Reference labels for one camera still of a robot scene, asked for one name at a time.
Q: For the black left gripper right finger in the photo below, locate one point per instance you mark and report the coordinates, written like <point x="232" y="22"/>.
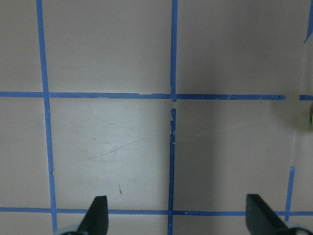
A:
<point x="261" y="219"/>

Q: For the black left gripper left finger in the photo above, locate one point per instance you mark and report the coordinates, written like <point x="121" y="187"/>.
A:
<point x="96" y="220"/>

